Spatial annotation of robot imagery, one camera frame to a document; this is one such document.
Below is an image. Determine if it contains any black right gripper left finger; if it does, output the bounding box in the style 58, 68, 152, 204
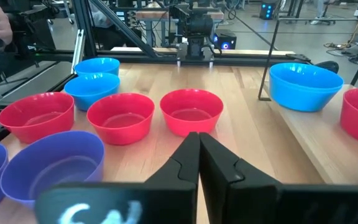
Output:
34, 132, 201, 224

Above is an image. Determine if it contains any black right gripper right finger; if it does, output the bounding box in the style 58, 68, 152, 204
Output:
200, 132, 358, 224

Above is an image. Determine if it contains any black box with light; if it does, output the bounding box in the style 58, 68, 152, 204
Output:
213, 29, 238, 50

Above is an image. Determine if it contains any black computer tower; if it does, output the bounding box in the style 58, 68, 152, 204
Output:
259, 1, 276, 20

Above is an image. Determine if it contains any person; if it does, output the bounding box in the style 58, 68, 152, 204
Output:
309, 0, 326, 26
88, 0, 142, 52

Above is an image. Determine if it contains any wooden shelf black metal frame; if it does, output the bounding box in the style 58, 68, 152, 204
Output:
257, 17, 358, 185

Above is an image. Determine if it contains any black aluminium table frame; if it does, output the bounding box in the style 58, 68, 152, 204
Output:
34, 0, 312, 68

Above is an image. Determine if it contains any silver metal bracket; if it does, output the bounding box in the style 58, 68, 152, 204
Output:
70, 29, 86, 75

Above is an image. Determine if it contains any floor cable bundle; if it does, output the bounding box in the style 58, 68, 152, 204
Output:
323, 40, 358, 65

